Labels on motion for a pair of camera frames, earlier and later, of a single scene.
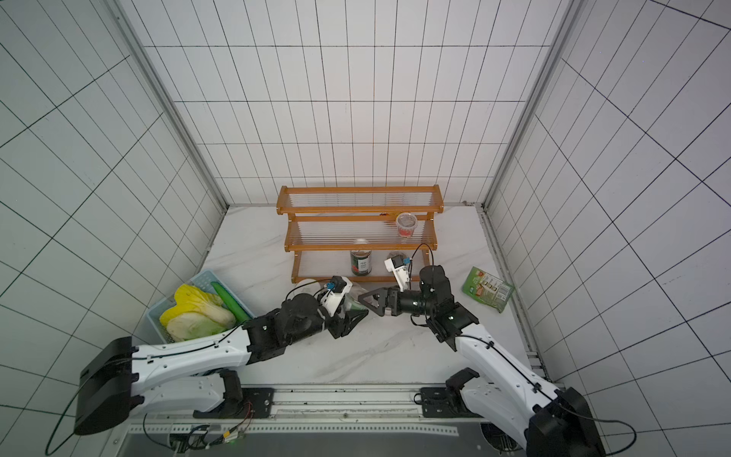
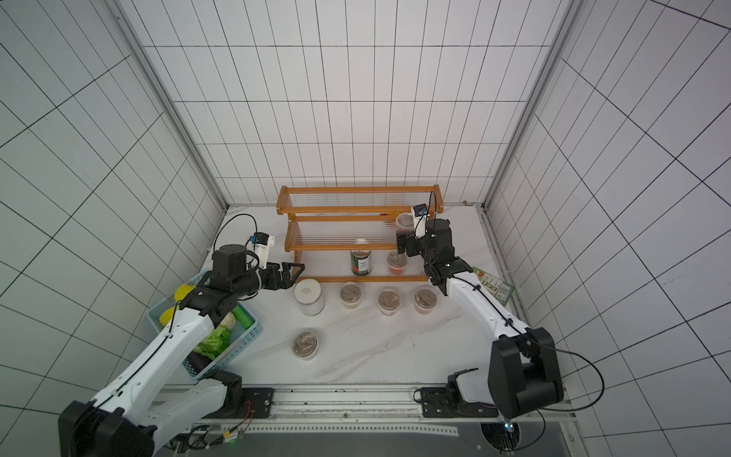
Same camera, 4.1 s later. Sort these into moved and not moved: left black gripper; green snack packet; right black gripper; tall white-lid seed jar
Moved: left black gripper; right black gripper
Not moved: green snack packet; tall white-lid seed jar
